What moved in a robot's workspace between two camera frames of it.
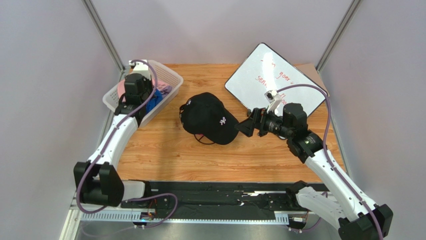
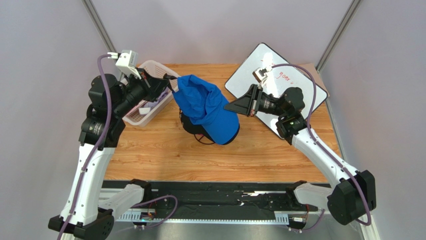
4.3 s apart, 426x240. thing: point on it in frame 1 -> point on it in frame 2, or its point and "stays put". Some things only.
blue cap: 156,98 -> 204,103
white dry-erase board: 267,70 stays put
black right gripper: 260,121 -> 253,101
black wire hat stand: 199,140 stays put
